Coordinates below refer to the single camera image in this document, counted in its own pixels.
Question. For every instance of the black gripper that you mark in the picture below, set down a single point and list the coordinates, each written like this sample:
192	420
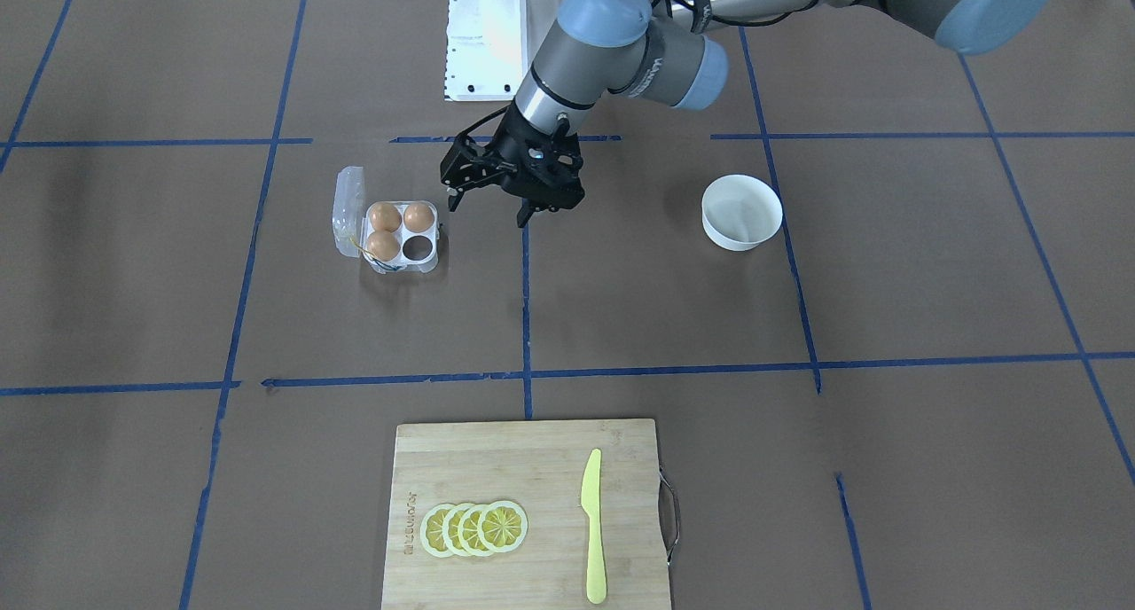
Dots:
506	147

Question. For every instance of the brown egg from bowl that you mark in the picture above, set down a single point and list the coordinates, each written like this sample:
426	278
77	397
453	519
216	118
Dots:
419	216

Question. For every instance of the clear plastic egg carton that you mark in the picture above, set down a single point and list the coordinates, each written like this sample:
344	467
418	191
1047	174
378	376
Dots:
350	227

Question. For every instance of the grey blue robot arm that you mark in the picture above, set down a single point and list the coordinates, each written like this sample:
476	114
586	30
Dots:
658	50

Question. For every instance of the brown egg rear carton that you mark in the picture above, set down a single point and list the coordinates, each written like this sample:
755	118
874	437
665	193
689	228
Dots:
384	216

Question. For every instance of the brown egg carton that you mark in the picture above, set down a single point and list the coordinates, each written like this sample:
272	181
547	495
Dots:
384	216
383	246

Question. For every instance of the brown egg front carton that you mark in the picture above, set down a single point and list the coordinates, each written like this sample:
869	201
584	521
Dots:
383	246

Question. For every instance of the white ceramic bowl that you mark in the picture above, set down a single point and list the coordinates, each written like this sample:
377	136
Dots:
740	212

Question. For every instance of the yellow plastic knife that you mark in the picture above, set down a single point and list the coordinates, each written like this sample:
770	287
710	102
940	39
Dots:
595	559

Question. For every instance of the bamboo cutting board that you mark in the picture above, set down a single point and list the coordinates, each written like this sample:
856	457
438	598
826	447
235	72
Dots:
539	465

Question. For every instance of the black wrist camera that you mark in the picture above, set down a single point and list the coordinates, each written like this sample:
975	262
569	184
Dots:
547	188

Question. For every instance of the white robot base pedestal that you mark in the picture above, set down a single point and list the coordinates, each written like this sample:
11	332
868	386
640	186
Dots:
490	46

